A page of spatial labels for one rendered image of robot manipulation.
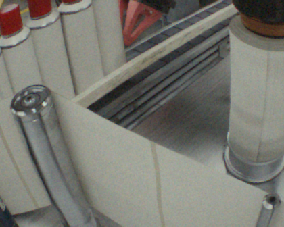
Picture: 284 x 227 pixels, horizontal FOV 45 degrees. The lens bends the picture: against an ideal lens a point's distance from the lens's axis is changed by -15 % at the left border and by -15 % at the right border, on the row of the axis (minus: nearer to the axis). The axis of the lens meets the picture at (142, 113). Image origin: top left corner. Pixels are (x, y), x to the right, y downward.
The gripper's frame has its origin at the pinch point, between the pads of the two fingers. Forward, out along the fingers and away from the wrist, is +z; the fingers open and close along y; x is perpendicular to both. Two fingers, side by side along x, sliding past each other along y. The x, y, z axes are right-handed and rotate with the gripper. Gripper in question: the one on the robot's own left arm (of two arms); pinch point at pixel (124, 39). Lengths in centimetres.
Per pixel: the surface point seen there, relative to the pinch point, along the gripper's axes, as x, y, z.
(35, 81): -16.5, 2.5, 8.6
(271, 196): -26.8, 38.1, 4.2
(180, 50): 10.8, 3.6, -1.6
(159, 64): 6.2, 3.7, 2.1
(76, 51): -10.8, 2.2, 3.5
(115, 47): -3.9, 2.5, 1.6
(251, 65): -13.8, 28.3, -2.5
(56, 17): -16.5, 1.8, -0.4
